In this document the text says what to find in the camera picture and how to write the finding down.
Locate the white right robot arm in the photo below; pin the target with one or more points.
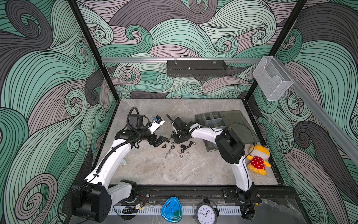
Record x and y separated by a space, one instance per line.
231 149

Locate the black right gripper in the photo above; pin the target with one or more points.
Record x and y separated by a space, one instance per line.
176 140

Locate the yellow red plush toy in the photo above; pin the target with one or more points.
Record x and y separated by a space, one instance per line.
258 159

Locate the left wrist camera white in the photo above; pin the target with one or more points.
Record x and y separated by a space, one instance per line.
156 123

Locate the pale green small object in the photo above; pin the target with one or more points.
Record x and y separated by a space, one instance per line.
122 163

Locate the black wall shelf tray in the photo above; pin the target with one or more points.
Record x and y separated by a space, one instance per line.
196 68

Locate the small analog alarm clock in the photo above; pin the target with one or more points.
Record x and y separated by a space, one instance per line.
207 212

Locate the clear acrylic wall holder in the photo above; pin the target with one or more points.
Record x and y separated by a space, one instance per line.
272 77

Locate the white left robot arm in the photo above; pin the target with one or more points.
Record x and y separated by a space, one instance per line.
93 197

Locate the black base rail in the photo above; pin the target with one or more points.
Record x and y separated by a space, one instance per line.
151 194

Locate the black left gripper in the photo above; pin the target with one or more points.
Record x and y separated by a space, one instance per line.
152 137

